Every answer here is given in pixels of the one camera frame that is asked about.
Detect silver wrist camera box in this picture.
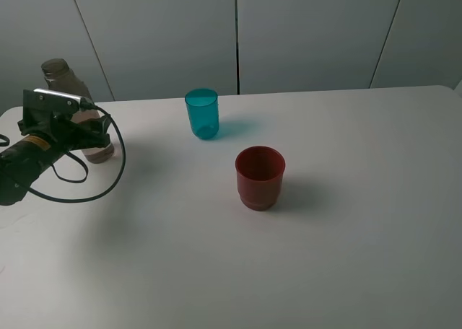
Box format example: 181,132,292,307
33,88,95,114

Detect black camera cable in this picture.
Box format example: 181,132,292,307
27,101,126,203

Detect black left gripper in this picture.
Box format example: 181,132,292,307
18,89,110,152

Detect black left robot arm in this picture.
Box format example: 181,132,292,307
1,89,113,206

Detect teal translucent plastic cup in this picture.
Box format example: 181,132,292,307
185,89,219,140

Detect red plastic cup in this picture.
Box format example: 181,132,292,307
235,146,286,211

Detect clear plastic water bottle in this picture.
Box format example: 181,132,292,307
41,58,114,164

